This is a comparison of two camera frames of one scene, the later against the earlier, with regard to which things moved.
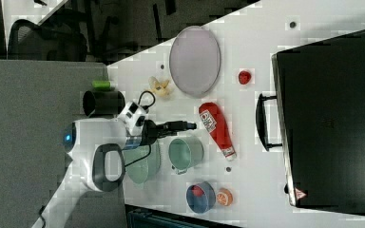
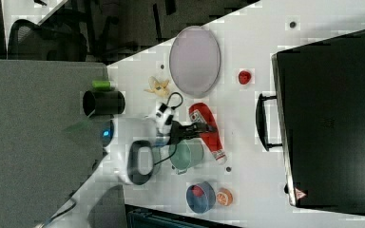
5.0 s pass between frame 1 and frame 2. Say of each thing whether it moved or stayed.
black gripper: moved
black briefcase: stayed
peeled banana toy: stayed
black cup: stayed
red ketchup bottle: moved
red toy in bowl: stayed
